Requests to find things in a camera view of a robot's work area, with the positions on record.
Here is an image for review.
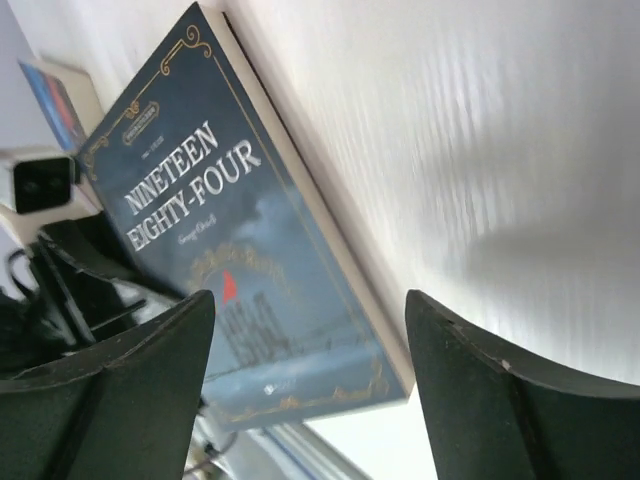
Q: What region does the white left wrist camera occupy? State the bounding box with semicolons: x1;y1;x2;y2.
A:
1;146;80;243

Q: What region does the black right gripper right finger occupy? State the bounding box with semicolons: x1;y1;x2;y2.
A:
405;290;639;479

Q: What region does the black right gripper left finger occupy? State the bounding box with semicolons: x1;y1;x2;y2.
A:
1;291;215;480

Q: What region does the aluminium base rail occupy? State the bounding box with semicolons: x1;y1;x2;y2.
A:
194;399;371;480

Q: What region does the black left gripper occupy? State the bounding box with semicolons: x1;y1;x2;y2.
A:
0;214;186;371

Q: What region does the blue Jane Eyre book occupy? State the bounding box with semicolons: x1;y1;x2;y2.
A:
18;59;104;152

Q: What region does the dark blue book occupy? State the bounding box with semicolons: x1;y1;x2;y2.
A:
79;3;414;431

